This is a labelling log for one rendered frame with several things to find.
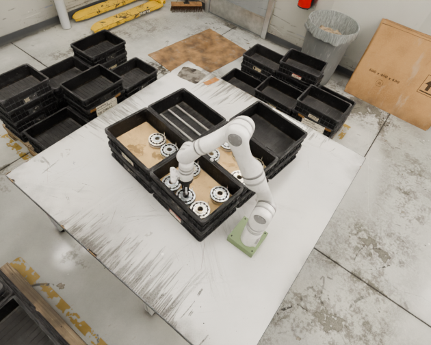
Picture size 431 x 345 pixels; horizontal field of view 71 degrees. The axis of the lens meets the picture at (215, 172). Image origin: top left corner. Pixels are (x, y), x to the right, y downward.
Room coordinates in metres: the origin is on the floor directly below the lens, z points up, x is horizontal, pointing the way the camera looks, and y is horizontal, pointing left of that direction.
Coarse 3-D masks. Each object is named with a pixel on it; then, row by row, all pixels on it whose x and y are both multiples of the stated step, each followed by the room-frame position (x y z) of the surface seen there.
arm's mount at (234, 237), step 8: (240, 224) 0.79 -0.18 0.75; (232, 232) 0.73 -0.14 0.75; (240, 232) 0.74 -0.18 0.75; (264, 232) 0.77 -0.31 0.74; (232, 240) 0.69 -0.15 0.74; (240, 240) 0.70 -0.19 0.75; (240, 248) 0.67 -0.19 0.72; (248, 248) 0.66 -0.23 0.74; (256, 248) 0.67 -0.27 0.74; (248, 256) 0.64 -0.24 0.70
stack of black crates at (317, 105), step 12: (300, 96) 2.19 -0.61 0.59; (312, 96) 2.36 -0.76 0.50; (324, 96) 2.31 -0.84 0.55; (300, 108) 2.11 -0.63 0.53; (312, 108) 2.06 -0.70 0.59; (324, 108) 2.22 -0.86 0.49; (336, 108) 2.24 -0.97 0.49; (348, 108) 2.15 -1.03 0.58; (300, 120) 2.09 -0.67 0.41; (312, 120) 2.04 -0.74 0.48; (324, 120) 2.00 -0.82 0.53; (336, 120) 1.95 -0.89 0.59; (324, 132) 1.98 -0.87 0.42
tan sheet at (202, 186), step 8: (176, 168) 1.02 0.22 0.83; (200, 168) 1.05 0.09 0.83; (200, 176) 1.00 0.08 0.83; (208, 176) 1.01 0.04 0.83; (192, 184) 0.93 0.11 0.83; (200, 184) 0.94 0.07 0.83; (208, 184) 0.95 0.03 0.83; (216, 184) 0.96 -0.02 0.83; (200, 192) 0.89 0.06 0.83; (208, 192) 0.90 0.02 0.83; (200, 200) 0.84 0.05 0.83; (208, 200) 0.85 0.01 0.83; (216, 208) 0.81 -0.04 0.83
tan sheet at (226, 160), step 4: (220, 152) 1.20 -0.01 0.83; (224, 152) 1.20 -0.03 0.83; (228, 152) 1.21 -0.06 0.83; (232, 152) 1.21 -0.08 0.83; (220, 156) 1.17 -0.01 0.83; (224, 156) 1.17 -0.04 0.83; (228, 156) 1.18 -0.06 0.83; (220, 160) 1.14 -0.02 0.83; (224, 160) 1.14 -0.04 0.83; (228, 160) 1.15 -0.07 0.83; (232, 160) 1.15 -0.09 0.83; (220, 164) 1.10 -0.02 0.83; (224, 164) 1.11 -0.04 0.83; (228, 164) 1.11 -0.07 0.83; (232, 164) 1.12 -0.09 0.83; (236, 164) 1.12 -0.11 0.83; (228, 168) 1.08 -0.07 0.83; (232, 168) 1.09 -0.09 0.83; (236, 168) 1.09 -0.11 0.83
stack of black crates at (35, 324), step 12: (12, 300) 0.29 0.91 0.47; (0, 312) 0.23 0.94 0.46; (12, 312) 0.25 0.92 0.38; (24, 312) 0.26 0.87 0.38; (36, 312) 0.29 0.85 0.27; (0, 324) 0.19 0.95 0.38; (12, 324) 0.20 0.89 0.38; (24, 324) 0.21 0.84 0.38; (36, 324) 0.22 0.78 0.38; (48, 324) 0.24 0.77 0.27; (0, 336) 0.14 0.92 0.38; (12, 336) 0.15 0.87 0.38; (24, 336) 0.16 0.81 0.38; (36, 336) 0.17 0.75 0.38; (48, 336) 0.16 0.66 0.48; (60, 336) 0.20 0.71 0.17
